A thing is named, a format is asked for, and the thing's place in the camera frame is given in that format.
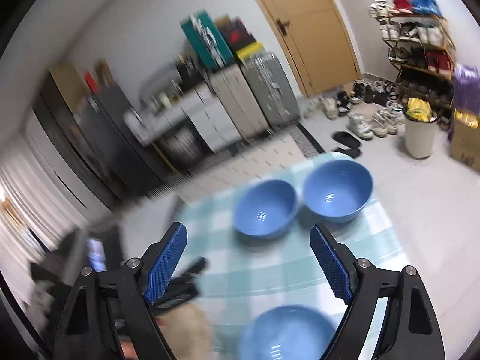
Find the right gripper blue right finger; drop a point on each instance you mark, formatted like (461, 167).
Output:
(336, 261)

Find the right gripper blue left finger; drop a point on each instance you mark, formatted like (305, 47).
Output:
(160, 260)

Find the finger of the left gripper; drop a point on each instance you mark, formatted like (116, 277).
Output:
(190, 273)

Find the blue bowl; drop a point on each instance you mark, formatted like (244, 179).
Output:
(338, 190)
(266, 209)
(286, 332)

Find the person's hand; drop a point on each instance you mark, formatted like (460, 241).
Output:
(187, 332)

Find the teal plaid tablecloth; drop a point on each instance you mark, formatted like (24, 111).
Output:
(246, 277)

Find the white curtain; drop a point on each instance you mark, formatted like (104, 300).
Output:
(34, 213)

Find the black refrigerator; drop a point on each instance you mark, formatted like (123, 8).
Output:
(135, 169)

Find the woven laundry basket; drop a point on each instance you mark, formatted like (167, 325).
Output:
(182, 146)

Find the black slipper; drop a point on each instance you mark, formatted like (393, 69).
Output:
(346, 139)

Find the patterned floor rug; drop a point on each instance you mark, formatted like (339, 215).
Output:
(243, 163)

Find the white trash bin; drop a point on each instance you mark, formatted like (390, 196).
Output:
(419, 137)

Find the white drawer desk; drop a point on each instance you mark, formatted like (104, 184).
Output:
(200, 106)

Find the cardboard box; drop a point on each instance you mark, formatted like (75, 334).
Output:
(465, 139)

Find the beige suitcase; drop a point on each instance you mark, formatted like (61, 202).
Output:
(231, 87)

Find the silver suitcase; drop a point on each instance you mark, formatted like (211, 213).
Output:
(271, 88)

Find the purple bag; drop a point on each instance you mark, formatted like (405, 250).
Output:
(467, 88)

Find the teal suitcase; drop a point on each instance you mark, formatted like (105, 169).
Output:
(207, 41)

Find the wooden shoe rack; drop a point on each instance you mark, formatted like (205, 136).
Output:
(423, 53)

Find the stack of shoe boxes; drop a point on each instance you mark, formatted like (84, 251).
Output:
(239, 39)

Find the wooden door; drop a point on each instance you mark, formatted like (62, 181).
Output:
(315, 42)

